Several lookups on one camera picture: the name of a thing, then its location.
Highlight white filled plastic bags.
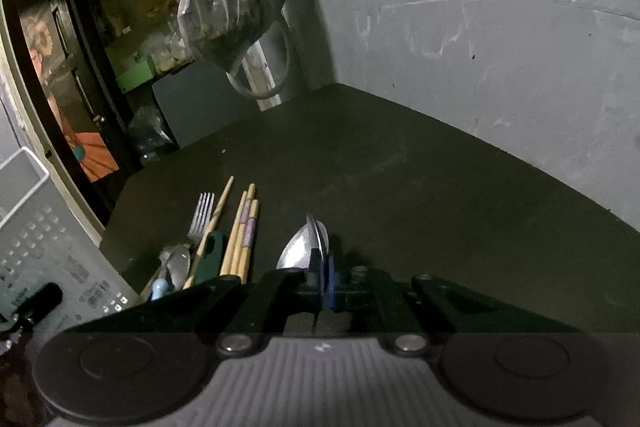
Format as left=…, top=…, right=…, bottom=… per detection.
left=142, top=27, right=193, bottom=72

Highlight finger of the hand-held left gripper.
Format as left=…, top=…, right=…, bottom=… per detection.
left=14, top=283, right=64, bottom=324

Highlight light blue handled utensil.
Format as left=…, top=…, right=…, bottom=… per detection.
left=149, top=278, right=172, bottom=304

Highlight cream door frame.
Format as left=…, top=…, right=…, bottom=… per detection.
left=0, top=0, right=283, bottom=238

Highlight grey perforated utensil basket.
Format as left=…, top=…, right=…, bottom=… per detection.
left=0, top=146, right=142, bottom=325

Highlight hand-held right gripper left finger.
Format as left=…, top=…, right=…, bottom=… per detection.
left=97, top=247, right=323, bottom=358

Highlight silver spoon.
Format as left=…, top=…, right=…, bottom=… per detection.
left=159, top=245, right=193, bottom=292
left=276, top=213, right=331, bottom=271

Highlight green box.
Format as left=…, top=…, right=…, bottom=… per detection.
left=116, top=57, right=157, bottom=94

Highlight grey hose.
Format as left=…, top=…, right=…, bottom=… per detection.
left=224, top=19, right=295, bottom=102

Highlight silver fork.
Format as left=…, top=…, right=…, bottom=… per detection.
left=165, top=192, right=216, bottom=258

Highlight door poster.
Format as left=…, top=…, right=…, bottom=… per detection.
left=20, top=7, right=121, bottom=184

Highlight dark grey cabinet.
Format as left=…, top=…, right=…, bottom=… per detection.
left=151, top=58, right=261, bottom=148

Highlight striped wooden chopstick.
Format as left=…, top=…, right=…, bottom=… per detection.
left=182, top=176, right=235, bottom=291

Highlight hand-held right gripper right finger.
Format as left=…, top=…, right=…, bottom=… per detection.
left=324, top=251, right=581, bottom=358

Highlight green-handled utensil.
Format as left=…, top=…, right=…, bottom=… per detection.
left=194, top=230, right=225, bottom=286

